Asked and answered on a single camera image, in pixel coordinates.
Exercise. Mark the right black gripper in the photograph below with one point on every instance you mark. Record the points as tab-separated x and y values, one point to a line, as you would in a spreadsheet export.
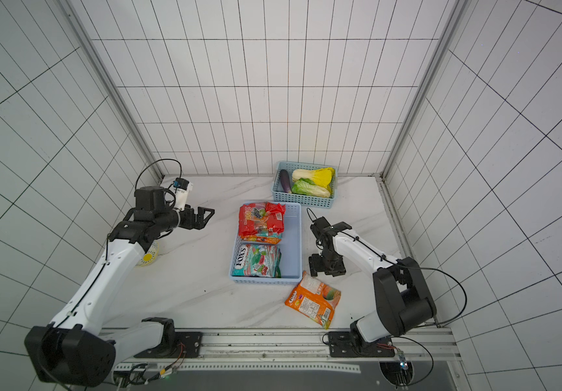
326	261

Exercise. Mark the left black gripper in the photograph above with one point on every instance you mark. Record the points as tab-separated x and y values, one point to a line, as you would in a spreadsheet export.
189	222

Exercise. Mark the orange snack bag front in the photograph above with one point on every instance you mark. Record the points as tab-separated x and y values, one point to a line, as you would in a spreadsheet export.
314	299

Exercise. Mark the large light blue basket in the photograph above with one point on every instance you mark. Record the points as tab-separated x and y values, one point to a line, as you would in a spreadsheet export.
290	247

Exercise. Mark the teal red Fox's candy bag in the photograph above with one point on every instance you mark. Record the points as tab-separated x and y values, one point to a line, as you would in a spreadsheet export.
257	261

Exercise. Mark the orange candy bag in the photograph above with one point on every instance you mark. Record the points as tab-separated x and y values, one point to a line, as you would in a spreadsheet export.
261	239

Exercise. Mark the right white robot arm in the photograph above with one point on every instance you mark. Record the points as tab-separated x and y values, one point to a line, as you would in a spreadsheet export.
402	297

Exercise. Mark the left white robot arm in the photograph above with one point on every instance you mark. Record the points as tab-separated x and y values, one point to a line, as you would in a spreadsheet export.
69	350

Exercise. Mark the small teal basket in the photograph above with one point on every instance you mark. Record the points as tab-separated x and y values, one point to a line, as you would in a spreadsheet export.
279	195

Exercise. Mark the patterned round plate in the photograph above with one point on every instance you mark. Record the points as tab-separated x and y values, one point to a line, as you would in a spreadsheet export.
150	257

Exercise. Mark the green toy cabbage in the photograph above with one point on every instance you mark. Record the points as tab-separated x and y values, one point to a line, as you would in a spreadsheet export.
306	187

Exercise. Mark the yellow toy cabbage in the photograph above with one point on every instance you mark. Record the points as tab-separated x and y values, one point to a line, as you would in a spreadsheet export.
319	177

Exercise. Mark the purple toy eggplant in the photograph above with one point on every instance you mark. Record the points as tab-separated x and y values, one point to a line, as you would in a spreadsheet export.
285	181

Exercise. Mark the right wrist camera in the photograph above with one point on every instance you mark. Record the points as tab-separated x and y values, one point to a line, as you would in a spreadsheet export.
319	227

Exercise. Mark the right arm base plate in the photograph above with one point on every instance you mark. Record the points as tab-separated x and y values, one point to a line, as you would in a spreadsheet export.
345	344

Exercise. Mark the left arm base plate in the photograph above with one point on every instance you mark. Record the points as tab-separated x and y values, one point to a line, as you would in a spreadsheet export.
187	345

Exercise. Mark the aluminium mounting rail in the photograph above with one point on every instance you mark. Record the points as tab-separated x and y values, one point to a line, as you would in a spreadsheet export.
268	347

